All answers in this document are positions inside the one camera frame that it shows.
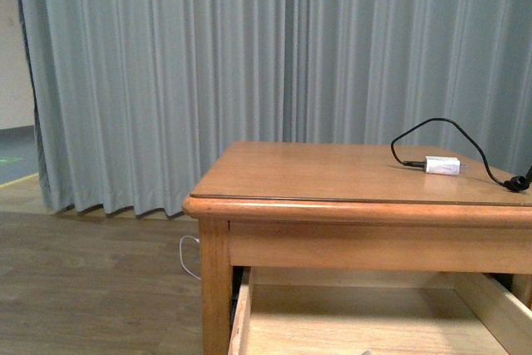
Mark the wooden top drawer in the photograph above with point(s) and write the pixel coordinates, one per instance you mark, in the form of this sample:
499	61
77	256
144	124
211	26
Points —
334	311

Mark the wooden nightstand cabinet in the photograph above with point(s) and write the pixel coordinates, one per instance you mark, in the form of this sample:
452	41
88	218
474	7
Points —
346	207

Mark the grey curtain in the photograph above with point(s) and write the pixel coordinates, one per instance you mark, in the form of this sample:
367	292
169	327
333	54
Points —
136	99

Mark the white charger adapter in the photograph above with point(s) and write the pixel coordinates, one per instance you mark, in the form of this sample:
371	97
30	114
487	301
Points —
443	165

